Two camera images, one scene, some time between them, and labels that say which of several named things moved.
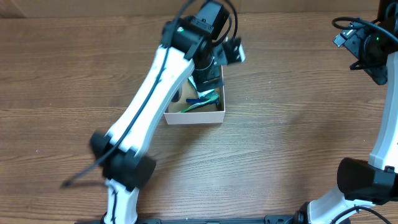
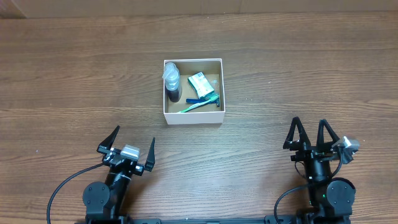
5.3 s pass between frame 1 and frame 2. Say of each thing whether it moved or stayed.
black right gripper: moved
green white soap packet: stayed
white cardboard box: stayed
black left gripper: moved
